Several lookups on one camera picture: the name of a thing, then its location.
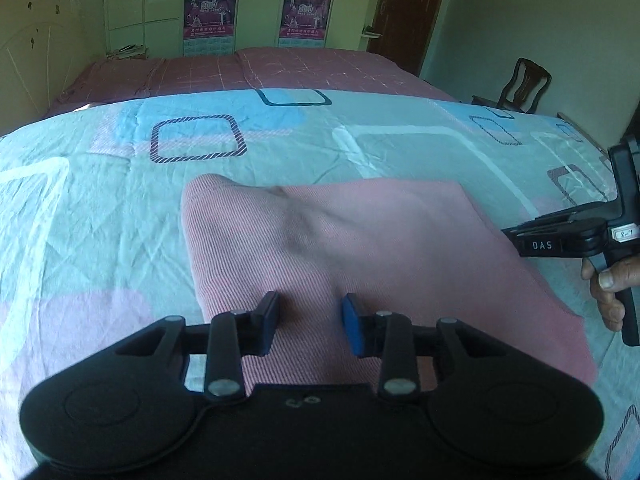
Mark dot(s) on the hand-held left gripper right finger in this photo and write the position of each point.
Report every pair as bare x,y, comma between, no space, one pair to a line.
352,325

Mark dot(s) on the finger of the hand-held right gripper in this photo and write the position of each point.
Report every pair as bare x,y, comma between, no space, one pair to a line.
540,229

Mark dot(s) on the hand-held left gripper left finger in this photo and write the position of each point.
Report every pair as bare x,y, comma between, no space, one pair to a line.
267,322

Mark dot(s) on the pink knit garment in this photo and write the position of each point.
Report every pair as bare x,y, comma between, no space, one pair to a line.
375,240

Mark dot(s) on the person's right hand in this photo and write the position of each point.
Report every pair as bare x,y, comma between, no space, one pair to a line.
612,290

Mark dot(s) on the dark wooden chair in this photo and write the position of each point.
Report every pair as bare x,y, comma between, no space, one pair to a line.
525,80

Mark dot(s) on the light blue patterned bedsheet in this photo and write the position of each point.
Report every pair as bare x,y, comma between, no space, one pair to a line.
100,210

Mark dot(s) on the brown wooden door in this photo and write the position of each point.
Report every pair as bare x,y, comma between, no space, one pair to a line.
415,10

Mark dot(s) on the pink plaid bed cover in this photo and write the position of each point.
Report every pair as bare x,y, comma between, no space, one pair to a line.
300,70

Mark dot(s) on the white corner shelf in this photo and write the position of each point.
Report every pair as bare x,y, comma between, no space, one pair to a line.
372,35

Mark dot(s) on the stack of papers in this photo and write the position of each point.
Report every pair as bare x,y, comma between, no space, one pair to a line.
126,51

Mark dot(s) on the cream wardrobe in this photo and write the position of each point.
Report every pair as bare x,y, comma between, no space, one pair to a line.
150,0

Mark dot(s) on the cream arched headboard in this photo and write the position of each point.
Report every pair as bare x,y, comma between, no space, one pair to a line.
30,50

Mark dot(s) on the pink calendar wall poster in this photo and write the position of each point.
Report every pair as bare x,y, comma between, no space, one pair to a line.
306,10
210,10

